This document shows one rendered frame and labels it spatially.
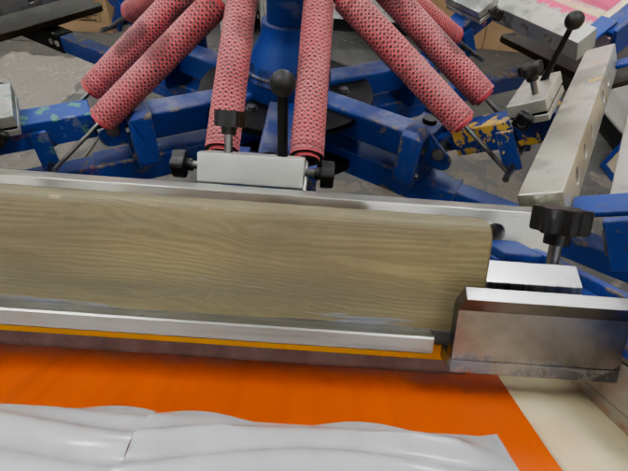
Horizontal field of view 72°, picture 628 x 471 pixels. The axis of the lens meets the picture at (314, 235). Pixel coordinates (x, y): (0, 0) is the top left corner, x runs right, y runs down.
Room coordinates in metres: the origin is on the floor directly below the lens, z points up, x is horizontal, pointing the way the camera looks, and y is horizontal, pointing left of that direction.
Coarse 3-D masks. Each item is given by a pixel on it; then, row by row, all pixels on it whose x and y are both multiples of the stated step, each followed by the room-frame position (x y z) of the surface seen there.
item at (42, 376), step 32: (0, 352) 0.13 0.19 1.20; (32, 352) 0.13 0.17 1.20; (64, 352) 0.14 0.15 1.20; (96, 352) 0.14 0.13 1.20; (128, 352) 0.14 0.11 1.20; (0, 384) 0.10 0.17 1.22; (32, 384) 0.11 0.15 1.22; (64, 384) 0.11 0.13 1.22; (96, 384) 0.11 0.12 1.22; (128, 384) 0.11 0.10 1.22; (160, 384) 0.11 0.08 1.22
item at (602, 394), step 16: (624, 368) 0.13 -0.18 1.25; (576, 384) 0.14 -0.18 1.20; (592, 384) 0.14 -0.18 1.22; (608, 384) 0.13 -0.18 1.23; (624, 384) 0.12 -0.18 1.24; (592, 400) 0.13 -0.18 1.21; (608, 400) 0.12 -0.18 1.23; (624, 400) 0.12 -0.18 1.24; (608, 416) 0.12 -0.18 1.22; (624, 416) 0.11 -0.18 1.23; (624, 432) 0.10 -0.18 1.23
